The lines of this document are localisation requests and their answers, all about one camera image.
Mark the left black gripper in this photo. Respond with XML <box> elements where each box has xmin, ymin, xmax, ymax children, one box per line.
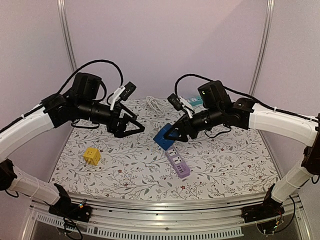
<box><xmin>77</xmin><ymin>97</ymin><xmax>145</xmax><ymax>138</ymax></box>

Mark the blue cube socket adapter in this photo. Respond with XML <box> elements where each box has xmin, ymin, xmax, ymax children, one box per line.
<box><xmin>153</xmin><ymin>123</ymin><xmax>175</xmax><ymax>151</ymax></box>

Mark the yellow cube socket adapter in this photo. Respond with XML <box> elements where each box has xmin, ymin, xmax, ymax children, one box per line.
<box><xmin>83</xmin><ymin>147</ymin><xmax>101</xmax><ymax>166</ymax></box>

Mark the purple power strip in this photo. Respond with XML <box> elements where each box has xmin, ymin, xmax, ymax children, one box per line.
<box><xmin>165</xmin><ymin>146</ymin><xmax>191</xmax><ymax>179</ymax></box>

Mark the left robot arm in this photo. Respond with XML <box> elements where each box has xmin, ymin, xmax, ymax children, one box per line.
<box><xmin>0</xmin><ymin>72</ymin><xmax>145</xmax><ymax>217</ymax></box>

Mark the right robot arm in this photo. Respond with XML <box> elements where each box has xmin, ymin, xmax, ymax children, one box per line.
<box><xmin>164</xmin><ymin>98</ymin><xmax>320</xmax><ymax>218</ymax></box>

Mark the teal power strip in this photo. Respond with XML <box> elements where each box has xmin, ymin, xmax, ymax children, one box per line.
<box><xmin>183</xmin><ymin>95</ymin><xmax>203</xmax><ymax>107</ymax></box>

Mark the floral table mat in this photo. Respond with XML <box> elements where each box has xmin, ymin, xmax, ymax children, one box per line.
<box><xmin>50</xmin><ymin>99</ymin><xmax>279</xmax><ymax>201</ymax></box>

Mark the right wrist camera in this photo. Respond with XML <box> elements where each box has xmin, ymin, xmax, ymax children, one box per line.
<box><xmin>167</xmin><ymin>93</ymin><xmax>195</xmax><ymax>119</ymax></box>

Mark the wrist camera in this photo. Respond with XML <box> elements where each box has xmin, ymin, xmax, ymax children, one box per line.
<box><xmin>109</xmin><ymin>81</ymin><xmax>137</xmax><ymax>111</ymax></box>
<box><xmin>167</xmin><ymin>93</ymin><xmax>195</xmax><ymax>119</ymax></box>

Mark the white coiled cable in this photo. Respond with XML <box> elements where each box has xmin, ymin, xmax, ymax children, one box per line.
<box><xmin>145</xmin><ymin>95</ymin><xmax>173</xmax><ymax>116</ymax></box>

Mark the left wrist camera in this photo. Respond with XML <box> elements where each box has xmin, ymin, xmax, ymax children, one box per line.
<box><xmin>109</xmin><ymin>81</ymin><xmax>137</xmax><ymax>111</ymax></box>

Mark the aluminium front rail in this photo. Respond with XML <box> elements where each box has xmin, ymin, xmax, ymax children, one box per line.
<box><xmin>21</xmin><ymin>192</ymin><xmax>311</xmax><ymax>240</ymax></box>

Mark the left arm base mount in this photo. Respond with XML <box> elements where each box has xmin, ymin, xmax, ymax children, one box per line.
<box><xmin>48</xmin><ymin>183</ymin><xmax>93</xmax><ymax>223</ymax></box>

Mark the right aluminium corner post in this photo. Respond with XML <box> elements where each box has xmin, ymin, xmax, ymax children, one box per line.
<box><xmin>248</xmin><ymin>0</ymin><xmax>275</xmax><ymax>96</ymax></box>

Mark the aluminium corner post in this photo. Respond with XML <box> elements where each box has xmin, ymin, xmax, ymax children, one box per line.
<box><xmin>57</xmin><ymin>0</ymin><xmax>78</xmax><ymax>73</ymax></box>
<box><xmin>248</xmin><ymin>0</ymin><xmax>275</xmax><ymax>96</ymax></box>

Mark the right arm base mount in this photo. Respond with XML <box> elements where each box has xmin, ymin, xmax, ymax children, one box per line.
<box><xmin>241</xmin><ymin>188</ymin><xmax>285</xmax><ymax>223</ymax></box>

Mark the left aluminium corner post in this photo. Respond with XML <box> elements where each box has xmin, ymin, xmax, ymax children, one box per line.
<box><xmin>57</xmin><ymin>0</ymin><xmax>78</xmax><ymax>73</ymax></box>

